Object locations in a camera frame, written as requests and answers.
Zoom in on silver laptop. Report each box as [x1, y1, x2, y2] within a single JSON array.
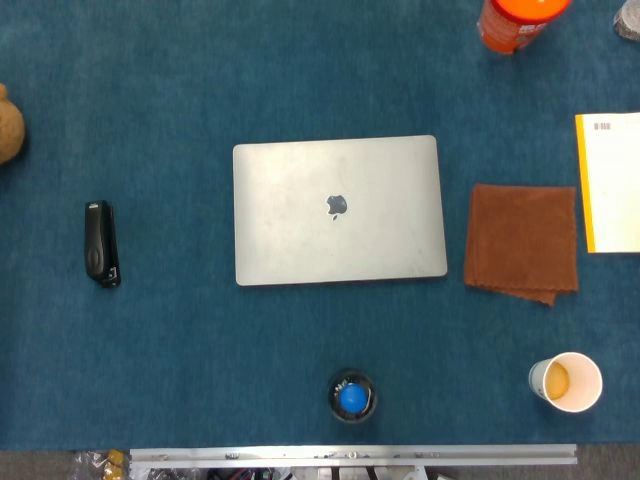
[[232, 134, 449, 288]]

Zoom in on brown folded cloth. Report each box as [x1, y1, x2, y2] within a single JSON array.
[[463, 183, 580, 307]]

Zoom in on blue felt table mat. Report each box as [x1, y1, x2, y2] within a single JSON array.
[[0, 0, 640, 452]]

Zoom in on black stapler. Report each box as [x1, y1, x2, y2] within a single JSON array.
[[83, 200, 122, 289]]

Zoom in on white paper cup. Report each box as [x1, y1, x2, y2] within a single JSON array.
[[528, 351, 604, 414]]

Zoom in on orange-red snack canister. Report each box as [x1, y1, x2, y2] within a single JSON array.
[[477, 0, 572, 56]]

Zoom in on white notebook yellow spine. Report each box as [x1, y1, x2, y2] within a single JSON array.
[[574, 112, 640, 255]]

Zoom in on clear bag yellow item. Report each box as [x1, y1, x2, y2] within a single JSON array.
[[74, 448, 132, 480]]

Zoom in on brown plush toy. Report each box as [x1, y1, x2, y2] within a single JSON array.
[[0, 83, 26, 166]]

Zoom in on grey crumpled object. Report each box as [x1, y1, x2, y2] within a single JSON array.
[[613, 0, 640, 39]]

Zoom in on aluminium frame rail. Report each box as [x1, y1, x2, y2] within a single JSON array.
[[128, 444, 578, 470]]

